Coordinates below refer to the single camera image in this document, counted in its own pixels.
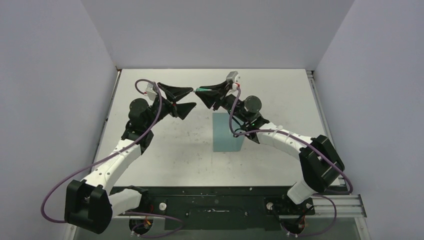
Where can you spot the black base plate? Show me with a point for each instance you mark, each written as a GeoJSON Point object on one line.
{"type": "Point", "coordinates": [271, 223]}

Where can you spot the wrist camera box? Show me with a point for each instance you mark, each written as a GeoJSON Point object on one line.
{"type": "Point", "coordinates": [150, 91]}
{"type": "Point", "coordinates": [232, 80]}

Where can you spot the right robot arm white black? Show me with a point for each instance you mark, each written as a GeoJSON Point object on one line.
{"type": "Point", "coordinates": [320, 163]}

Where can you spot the green glue stick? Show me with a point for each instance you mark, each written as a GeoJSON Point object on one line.
{"type": "Point", "coordinates": [200, 89]}

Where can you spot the aluminium frame rail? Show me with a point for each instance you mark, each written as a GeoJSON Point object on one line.
{"type": "Point", "coordinates": [344, 205]}

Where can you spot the teal envelope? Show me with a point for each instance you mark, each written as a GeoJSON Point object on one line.
{"type": "Point", "coordinates": [223, 140]}

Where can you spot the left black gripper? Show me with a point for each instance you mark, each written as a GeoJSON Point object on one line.
{"type": "Point", "coordinates": [172, 94]}

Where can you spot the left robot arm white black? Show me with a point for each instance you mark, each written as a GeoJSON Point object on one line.
{"type": "Point", "coordinates": [134, 141]}

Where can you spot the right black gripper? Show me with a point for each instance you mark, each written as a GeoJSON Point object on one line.
{"type": "Point", "coordinates": [210, 97]}

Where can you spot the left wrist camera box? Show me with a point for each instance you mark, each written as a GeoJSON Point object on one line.
{"type": "Point", "coordinates": [150, 91]}

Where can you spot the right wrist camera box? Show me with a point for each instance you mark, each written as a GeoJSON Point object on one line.
{"type": "Point", "coordinates": [232, 80]}

